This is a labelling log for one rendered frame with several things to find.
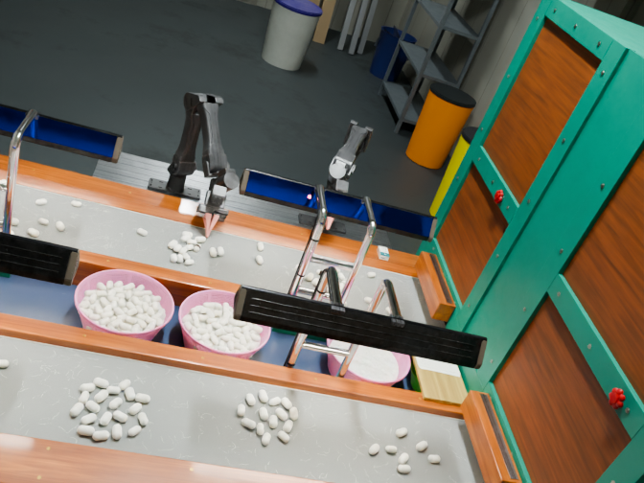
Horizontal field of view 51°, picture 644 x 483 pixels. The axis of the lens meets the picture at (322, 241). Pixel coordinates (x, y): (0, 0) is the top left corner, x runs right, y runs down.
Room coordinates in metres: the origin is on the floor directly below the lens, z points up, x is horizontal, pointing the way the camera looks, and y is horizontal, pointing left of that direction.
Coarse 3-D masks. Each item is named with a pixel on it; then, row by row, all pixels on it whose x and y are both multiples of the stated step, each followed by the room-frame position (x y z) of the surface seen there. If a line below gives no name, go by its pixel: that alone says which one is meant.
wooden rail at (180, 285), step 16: (80, 256) 1.53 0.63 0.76; (96, 256) 1.56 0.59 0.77; (80, 272) 1.51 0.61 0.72; (144, 272) 1.57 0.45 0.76; (160, 272) 1.60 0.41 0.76; (176, 272) 1.63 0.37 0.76; (176, 288) 1.59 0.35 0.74; (192, 288) 1.60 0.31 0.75; (208, 288) 1.61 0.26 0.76; (224, 288) 1.64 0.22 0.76; (176, 304) 1.59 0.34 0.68
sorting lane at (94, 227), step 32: (0, 192) 1.71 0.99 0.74; (32, 192) 1.77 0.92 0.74; (32, 224) 1.61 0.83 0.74; (64, 224) 1.67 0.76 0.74; (96, 224) 1.73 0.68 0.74; (128, 224) 1.80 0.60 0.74; (160, 224) 1.87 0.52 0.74; (128, 256) 1.65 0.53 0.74; (160, 256) 1.71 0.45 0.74; (192, 256) 1.77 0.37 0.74; (224, 256) 1.84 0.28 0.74; (256, 256) 1.91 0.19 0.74; (288, 256) 1.98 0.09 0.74; (320, 256) 2.06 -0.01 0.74; (288, 288) 1.80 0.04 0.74; (352, 288) 1.94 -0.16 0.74; (416, 288) 2.10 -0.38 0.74; (416, 320) 1.91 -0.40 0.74
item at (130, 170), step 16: (128, 160) 2.31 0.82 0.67; (144, 160) 2.35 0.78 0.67; (96, 176) 2.11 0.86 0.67; (112, 176) 2.15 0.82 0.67; (128, 176) 2.19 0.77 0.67; (144, 176) 2.23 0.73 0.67; (160, 176) 2.28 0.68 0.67; (192, 176) 2.37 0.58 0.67; (160, 192) 2.17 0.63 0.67; (224, 208) 2.24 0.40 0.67; (240, 208) 2.28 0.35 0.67; (256, 208) 2.33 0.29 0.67; (272, 208) 2.38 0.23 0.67; (288, 208) 2.43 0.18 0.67; (352, 224) 2.50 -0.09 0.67; (384, 240) 2.48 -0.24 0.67
